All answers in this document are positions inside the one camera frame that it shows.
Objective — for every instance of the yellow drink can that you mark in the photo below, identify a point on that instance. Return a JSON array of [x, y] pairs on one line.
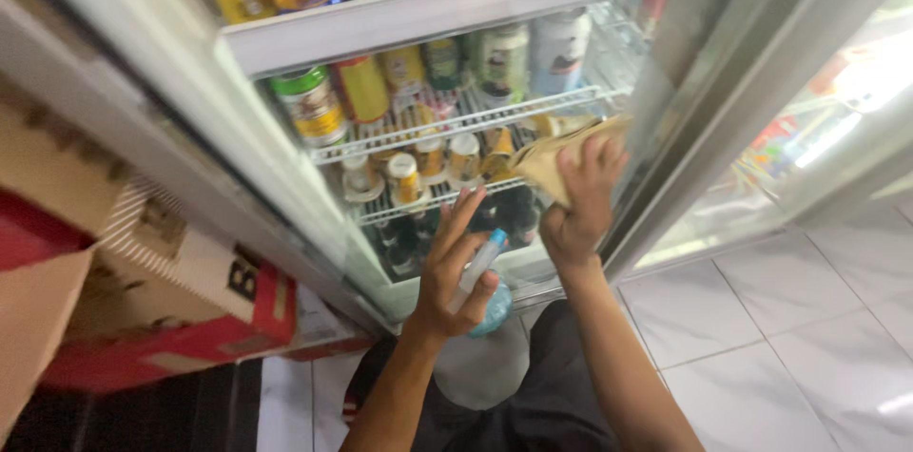
[[403, 70], [362, 90]]

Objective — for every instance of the red white cardboard box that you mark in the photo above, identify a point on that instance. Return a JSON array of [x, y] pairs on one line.
[[185, 295]]

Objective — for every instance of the white blue drink can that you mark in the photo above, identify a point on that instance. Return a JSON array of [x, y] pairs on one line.
[[560, 49]]

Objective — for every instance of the group of small yellow-label bottles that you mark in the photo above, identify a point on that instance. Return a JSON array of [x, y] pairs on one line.
[[405, 177]]

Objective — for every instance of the green-top drink can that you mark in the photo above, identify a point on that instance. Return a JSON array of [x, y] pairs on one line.
[[312, 106]]

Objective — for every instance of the person's left hand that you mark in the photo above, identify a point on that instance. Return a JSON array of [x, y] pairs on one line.
[[439, 295]]

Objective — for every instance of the clear spray bottle blue nozzle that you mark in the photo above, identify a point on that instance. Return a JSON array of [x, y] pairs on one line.
[[492, 309]]

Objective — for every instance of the glass fridge door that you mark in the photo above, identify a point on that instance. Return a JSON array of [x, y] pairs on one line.
[[749, 102]]

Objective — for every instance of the beige cleaning cloth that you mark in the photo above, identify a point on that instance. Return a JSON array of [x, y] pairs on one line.
[[542, 160]]

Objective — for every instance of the brown cardboard box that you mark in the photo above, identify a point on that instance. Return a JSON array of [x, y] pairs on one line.
[[35, 295]]

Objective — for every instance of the white display fridge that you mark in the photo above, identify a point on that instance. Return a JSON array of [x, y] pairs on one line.
[[299, 174]]

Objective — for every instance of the group of dark drink bottles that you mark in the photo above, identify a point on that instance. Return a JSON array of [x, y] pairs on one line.
[[399, 249]]

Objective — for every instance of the person's right hand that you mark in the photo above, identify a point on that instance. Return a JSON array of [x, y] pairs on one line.
[[581, 220]]

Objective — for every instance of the white green drink can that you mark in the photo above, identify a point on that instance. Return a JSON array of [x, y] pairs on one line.
[[503, 63]]

